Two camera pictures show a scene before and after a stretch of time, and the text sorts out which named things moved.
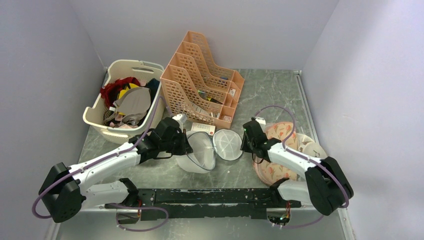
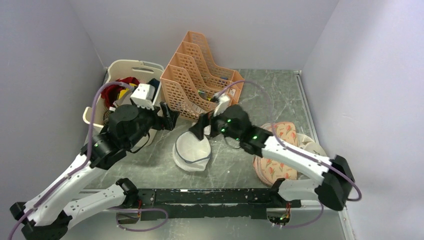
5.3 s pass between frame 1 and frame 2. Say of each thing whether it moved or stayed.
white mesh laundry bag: moved
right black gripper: moved
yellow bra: stayed
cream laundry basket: stayed
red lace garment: stayed
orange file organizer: stayed
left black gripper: moved
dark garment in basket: stayed
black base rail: stayed
